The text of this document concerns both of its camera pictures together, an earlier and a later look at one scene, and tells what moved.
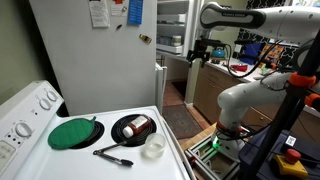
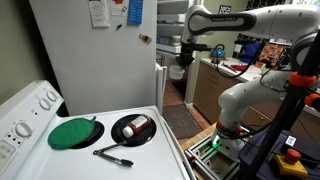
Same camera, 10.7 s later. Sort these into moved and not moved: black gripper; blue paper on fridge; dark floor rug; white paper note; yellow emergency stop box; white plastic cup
Moved: white plastic cup; black gripper
Not moved: blue paper on fridge; yellow emergency stop box; dark floor rug; white paper note
